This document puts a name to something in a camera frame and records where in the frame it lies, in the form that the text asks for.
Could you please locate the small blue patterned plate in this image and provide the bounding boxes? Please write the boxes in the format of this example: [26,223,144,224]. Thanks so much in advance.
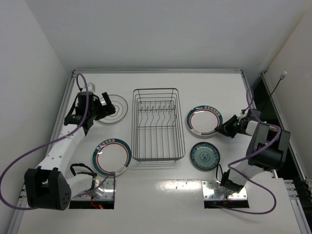
[190,142,220,172]

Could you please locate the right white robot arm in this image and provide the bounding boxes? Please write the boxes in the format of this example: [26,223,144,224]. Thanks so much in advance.
[215,115,291,195]

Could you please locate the grey wire dish rack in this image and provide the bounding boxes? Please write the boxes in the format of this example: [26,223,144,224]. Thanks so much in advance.
[132,88,185,162]

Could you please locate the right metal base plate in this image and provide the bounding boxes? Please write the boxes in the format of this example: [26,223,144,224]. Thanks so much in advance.
[201,180,248,201]

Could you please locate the white plate thin green rings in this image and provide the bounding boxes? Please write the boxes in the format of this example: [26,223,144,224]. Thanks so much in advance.
[97,94,129,125]

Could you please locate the metal base plate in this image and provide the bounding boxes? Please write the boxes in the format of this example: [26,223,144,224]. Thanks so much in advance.
[201,180,248,201]
[71,173,116,200]

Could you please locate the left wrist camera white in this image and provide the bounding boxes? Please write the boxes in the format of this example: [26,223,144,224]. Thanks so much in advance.
[85,82,96,93]

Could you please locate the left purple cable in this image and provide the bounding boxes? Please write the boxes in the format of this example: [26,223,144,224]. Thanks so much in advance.
[0,73,117,211]

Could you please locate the green red rim plate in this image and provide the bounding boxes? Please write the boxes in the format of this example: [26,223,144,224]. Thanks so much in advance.
[92,138,132,176]
[186,105,223,138]

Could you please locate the black wall cable white plug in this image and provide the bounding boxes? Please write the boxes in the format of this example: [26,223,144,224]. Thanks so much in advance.
[260,71,287,112]

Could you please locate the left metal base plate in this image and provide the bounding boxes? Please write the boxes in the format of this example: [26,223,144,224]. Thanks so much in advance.
[71,173,116,200]

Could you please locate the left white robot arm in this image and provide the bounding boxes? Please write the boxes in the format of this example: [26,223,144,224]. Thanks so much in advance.
[24,91,116,211]

